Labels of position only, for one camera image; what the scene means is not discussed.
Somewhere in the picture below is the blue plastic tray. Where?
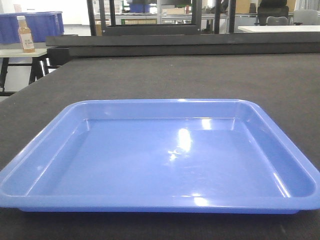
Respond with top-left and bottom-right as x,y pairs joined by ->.
0,99 -> 320,214

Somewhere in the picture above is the white desk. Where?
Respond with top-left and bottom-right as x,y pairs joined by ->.
238,25 -> 320,33

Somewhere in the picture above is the blue plastic crate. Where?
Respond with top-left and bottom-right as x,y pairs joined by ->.
0,11 -> 64,44

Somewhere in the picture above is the black office chair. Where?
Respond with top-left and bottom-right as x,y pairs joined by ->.
255,0 -> 289,26

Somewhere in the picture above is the orange juice bottle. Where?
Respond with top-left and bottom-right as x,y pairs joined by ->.
16,15 -> 36,53

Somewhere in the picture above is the white side table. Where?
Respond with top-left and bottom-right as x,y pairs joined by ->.
0,48 -> 52,97

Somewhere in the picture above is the black metal frame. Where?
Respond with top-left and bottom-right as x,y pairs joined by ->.
86,0 -> 236,36

